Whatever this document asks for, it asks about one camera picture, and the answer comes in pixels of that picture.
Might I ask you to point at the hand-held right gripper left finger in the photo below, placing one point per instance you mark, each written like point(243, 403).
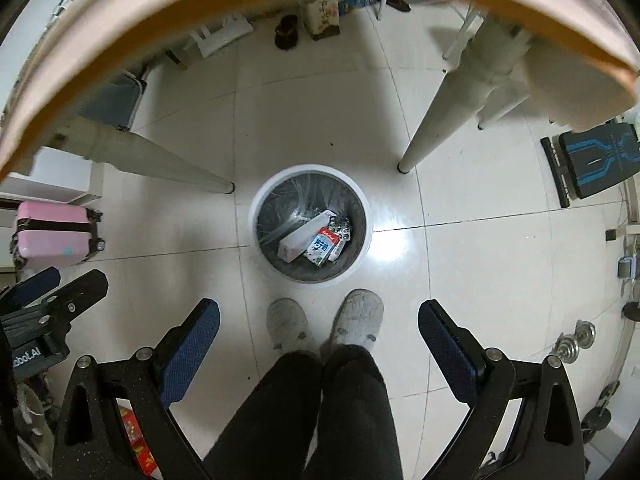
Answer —
point(192, 355)

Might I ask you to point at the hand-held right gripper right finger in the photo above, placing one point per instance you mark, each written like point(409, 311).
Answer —
point(450, 355)

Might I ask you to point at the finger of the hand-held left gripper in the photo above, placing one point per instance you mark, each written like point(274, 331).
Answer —
point(82, 290)
point(30, 287)

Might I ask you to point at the white trash bin black liner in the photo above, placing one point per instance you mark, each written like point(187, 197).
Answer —
point(267, 195)

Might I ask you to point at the pink suitcase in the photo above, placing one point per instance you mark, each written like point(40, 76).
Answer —
point(50, 232)

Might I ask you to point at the person's right white shoe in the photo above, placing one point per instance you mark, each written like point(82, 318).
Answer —
point(357, 317)

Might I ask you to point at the person's white shoe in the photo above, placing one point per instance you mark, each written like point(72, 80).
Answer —
point(287, 322)
point(357, 317)

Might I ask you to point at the person's left white shoe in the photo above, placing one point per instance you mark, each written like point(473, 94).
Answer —
point(287, 322)

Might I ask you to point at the person's left leg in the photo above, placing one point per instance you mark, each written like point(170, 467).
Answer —
point(270, 420)

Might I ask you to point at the person's leg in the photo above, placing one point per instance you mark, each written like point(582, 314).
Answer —
point(270, 420)
point(355, 410)

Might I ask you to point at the red printed box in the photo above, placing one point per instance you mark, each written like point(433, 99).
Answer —
point(137, 440)

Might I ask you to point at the person's right leg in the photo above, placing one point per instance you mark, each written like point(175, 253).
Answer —
point(355, 410)

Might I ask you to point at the white cabinet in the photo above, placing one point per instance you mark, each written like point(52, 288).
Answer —
point(60, 175)

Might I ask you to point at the chrome dumbbell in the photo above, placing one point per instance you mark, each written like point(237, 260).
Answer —
point(575, 341)

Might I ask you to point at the white tapered table leg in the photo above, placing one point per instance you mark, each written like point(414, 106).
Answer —
point(150, 157)
point(450, 100)

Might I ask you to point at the long white carton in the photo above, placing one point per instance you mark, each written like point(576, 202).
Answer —
point(295, 242)

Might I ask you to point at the black weight plates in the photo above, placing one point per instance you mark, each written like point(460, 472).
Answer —
point(600, 412)

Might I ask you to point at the white blue milk carton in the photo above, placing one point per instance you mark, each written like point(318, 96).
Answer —
point(320, 247)

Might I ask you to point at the silver blister pack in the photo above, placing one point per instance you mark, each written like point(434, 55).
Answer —
point(340, 226)

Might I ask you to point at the grey blue storage box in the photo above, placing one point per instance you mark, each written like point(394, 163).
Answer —
point(112, 102)

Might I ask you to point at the grey blue device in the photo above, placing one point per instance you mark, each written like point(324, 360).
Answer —
point(627, 268)

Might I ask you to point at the white stool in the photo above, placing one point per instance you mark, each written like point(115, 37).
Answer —
point(220, 35)

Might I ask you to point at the brown slippers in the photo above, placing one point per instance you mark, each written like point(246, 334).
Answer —
point(286, 32)

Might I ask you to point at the dark slipper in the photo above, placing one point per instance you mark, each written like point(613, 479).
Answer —
point(398, 2)

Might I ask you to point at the floral printed box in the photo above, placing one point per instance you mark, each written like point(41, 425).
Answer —
point(320, 20)

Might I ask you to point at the blue packet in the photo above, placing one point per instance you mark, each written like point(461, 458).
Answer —
point(355, 4)

